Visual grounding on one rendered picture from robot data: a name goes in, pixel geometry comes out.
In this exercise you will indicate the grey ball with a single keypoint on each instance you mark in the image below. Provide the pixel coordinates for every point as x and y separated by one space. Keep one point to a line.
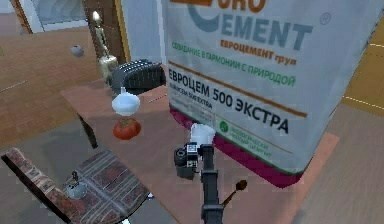
77 51

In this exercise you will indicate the white framed window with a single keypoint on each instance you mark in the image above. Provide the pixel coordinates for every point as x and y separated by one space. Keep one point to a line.
56 13

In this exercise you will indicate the black toaster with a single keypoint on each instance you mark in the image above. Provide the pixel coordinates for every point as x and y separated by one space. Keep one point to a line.
138 77

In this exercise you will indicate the brown wooden table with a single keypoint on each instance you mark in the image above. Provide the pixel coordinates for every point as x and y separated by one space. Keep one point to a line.
156 150

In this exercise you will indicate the golden statuette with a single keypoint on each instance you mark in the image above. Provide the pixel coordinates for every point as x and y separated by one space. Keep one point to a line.
107 63

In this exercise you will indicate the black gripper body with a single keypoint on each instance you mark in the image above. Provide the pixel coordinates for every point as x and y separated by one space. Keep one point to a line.
181 157

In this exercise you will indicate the red tomato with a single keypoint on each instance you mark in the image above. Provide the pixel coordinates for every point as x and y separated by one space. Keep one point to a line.
126 129

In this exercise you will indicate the dark brown wooden door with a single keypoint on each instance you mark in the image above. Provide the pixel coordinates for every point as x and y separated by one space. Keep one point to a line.
111 30

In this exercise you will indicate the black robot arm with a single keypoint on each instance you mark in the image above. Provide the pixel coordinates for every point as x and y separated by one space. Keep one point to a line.
210 186

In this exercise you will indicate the brown wooden spoon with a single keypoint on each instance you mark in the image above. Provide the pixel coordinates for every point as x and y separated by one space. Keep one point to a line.
240 185

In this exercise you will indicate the white mug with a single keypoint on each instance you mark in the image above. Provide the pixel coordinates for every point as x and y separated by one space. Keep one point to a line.
202 134

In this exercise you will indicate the patterned cushioned chair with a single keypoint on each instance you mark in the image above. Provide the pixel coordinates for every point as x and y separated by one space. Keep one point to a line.
106 180

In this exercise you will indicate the white printed cement sack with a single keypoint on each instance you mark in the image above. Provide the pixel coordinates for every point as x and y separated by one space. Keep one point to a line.
266 83

